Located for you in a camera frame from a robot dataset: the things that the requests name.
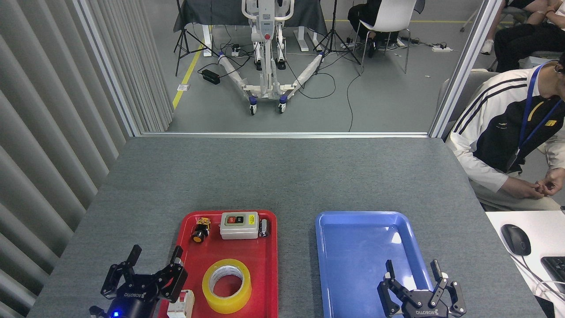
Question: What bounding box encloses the black keyboard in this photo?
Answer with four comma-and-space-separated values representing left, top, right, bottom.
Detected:
541, 256, 565, 295

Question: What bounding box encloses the white desk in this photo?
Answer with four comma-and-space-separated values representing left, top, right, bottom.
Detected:
486, 211, 565, 318

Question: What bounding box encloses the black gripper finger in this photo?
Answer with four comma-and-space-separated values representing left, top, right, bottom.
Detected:
101, 245, 142, 301
154, 246, 188, 303
377, 259, 412, 318
429, 259, 467, 317

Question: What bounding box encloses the red plastic tray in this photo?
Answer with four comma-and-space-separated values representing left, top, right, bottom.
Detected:
158, 210, 279, 318

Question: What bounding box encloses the person in black trousers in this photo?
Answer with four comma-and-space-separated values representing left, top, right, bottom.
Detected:
493, 0, 565, 74

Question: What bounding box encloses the blue plastic tray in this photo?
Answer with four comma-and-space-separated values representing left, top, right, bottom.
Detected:
315, 211, 435, 318

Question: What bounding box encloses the black computer mouse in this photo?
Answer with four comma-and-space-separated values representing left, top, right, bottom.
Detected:
501, 224, 532, 257

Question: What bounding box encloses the seated person with lanyard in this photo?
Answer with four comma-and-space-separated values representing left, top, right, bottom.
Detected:
446, 52, 565, 212

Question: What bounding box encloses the black tripod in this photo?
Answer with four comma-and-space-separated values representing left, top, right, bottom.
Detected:
313, 0, 365, 76
173, 0, 219, 77

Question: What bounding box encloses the person with white shoe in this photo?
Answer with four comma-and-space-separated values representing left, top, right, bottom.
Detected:
480, 0, 537, 56

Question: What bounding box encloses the white red circuit breaker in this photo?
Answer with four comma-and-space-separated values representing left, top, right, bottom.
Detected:
167, 289, 195, 318

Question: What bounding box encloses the white cable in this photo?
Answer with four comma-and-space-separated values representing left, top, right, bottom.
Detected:
511, 254, 565, 302

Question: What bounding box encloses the white chair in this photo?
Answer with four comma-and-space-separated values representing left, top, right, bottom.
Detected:
353, 0, 418, 74

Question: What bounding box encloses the black floor cable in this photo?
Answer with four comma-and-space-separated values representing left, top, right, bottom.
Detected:
285, 53, 367, 133

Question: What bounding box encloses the person's right hand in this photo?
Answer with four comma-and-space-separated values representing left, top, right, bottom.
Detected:
500, 176, 548, 201

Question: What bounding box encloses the person's left hand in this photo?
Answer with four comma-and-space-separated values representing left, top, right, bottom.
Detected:
535, 167, 565, 197

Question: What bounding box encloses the yellow tape roll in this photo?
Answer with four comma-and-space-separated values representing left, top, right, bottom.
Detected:
202, 259, 252, 314

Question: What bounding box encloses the white stand on wheels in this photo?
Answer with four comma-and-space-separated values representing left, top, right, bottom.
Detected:
217, 0, 325, 116

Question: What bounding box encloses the silver rail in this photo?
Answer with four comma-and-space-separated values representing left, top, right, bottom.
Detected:
140, 131, 431, 139

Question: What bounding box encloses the white switch box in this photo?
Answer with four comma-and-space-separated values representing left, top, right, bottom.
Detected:
220, 212, 259, 240

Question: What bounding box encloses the table with dark cloth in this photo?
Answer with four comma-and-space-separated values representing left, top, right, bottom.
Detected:
173, 0, 328, 57

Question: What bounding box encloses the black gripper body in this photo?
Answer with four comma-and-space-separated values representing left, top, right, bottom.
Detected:
399, 289, 447, 318
104, 282, 163, 318

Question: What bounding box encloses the yellow black push button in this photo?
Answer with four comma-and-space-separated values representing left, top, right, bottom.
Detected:
191, 217, 211, 244

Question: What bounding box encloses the grey chair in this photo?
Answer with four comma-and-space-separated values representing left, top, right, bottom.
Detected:
436, 69, 501, 133

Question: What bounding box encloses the silver post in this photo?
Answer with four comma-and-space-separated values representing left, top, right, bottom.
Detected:
72, 0, 143, 138
428, 0, 505, 139

